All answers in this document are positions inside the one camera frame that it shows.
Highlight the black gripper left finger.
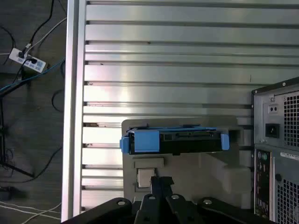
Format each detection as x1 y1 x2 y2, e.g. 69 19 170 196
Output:
61 176 164 224

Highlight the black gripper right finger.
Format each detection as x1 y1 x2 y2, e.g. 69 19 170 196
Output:
161 176 278 224

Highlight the hard disk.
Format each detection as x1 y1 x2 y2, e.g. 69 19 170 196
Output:
119 126 230 156

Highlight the silver CPU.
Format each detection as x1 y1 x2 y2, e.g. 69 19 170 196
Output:
137 168 157 188

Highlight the grey parts rack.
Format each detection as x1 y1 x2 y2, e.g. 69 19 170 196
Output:
121 116 255 210

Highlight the black PC case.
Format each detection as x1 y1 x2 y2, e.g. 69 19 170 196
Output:
251 76 299 224

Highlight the black tripod stand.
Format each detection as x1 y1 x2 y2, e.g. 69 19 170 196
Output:
0 78 36 178

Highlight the black power adapter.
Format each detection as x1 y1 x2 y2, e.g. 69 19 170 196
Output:
0 186 28 201

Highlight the white power strip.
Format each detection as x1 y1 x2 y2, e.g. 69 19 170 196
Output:
8 48 47 73

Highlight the long black floor cable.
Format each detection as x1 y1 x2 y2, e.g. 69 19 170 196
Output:
0 146 63 184

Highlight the white floor cable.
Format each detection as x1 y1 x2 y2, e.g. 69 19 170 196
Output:
0 201 63 214
0 202 63 222

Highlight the black cable loop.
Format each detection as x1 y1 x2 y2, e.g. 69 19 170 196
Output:
51 89 65 113

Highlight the blue floor cable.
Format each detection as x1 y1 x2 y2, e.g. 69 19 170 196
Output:
0 58 66 93

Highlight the white power strip cable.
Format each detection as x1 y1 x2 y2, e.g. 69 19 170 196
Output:
25 17 68 51

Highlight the black power strip cable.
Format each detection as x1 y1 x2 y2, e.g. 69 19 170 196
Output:
22 0 56 52

